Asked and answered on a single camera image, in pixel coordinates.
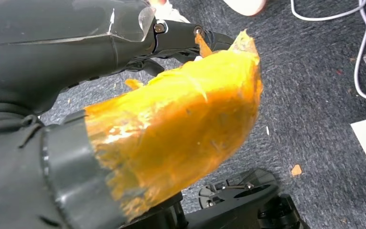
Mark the black robot leg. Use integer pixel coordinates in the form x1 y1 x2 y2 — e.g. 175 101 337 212
120 185 310 229

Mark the white shoe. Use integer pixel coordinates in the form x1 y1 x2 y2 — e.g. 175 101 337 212
148 0 191 24
222 0 268 17

